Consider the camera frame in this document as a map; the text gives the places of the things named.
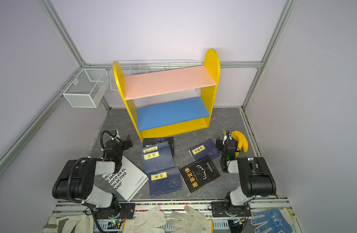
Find blue book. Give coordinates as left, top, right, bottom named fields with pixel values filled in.
left=189, top=139, right=222, bottom=161

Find black wolf cover book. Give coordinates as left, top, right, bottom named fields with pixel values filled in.
left=143, top=137, right=175, bottom=156

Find blue book Lunyu label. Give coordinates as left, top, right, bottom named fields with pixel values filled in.
left=141, top=147, right=175, bottom=174

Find blue book Yijing label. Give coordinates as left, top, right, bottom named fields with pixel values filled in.
left=148, top=167, right=182, bottom=197

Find blue book Sunzi label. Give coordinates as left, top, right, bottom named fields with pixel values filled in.
left=141, top=141, right=170, bottom=154

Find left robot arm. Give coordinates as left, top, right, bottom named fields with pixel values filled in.
left=52, top=130, right=133, bottom=212

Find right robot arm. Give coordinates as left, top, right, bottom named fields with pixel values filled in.
left=216, top=130, right=276, bottom=212

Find yellow toy banana bunch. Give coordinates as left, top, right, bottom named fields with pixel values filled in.
left=231, top=131, right=249, bottom=157

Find white book black lettering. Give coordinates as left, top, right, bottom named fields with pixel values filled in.
left=102, top=156, right=148, bottom=202

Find black book yellow title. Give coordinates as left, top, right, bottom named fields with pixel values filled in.
left=179, top=156, right=220, bottom=193

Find yellow bookshelf pink blue shelves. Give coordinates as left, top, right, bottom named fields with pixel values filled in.
left=112, top=49, right=221, bottom=140

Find white work glove centre-left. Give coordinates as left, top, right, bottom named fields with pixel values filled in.
left=122, top=205, right=167, bottom=233

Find white work glove centre-right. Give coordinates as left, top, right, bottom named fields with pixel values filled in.
left=167, top=205, right=213, bottom=233

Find blue dotted work glove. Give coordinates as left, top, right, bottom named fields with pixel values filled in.
left=251, top=208, right=296, bottom=233

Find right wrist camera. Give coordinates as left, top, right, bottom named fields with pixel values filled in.
left=223, top=130, right=232, bottom=145

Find white mesh wall basket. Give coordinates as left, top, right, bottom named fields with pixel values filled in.
left=63, top=68, right=110, bottom=108

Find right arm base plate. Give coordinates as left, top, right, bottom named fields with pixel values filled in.
left=208, top=201, right=251, bottom=217

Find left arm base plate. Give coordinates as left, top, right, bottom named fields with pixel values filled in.
left=95, top=203, right=136, bottom=219

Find white wire basket behind shelf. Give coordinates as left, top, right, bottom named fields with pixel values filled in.
left=110, top=62, right=214, bottom=100

